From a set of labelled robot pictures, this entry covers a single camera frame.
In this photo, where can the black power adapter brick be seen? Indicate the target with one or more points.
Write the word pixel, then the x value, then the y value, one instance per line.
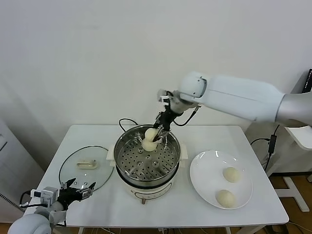
pixel 271 143

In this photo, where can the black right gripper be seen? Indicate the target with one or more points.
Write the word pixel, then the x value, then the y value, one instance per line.
pixel 168 120

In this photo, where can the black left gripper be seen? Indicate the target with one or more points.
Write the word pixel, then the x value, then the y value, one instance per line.
pixel 68 197

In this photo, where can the white side desk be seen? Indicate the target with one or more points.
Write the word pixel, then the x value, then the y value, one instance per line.
pixel 302 139

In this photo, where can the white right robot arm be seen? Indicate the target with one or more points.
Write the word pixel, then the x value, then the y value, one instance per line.
pixel 243 97

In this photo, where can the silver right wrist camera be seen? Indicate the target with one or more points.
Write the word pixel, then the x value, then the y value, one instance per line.
pixel 163 96

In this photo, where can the perforated stainless steamer basket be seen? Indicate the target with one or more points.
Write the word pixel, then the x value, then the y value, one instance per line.
pixel 146 168

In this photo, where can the black open laptop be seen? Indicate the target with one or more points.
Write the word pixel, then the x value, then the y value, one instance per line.
pixel 307 80

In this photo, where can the large white plate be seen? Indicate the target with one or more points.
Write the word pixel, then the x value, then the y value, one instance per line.
pixel 209 175

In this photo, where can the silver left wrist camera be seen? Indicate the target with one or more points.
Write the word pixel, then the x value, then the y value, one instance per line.
pixel 48 195

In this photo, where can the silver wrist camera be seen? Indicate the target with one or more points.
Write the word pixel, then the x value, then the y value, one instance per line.
pixel 163 96
pixel 48 195

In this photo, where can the white steamed baozi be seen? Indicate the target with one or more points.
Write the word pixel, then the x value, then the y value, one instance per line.
pixel 226 198
pixel 231 174
pixel 150 133
pixel 148 146

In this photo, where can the round glass pot lid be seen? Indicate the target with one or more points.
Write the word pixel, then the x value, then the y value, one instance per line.
pixel 86 165

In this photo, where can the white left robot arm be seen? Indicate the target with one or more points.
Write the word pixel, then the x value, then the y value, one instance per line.
pixel 31 223

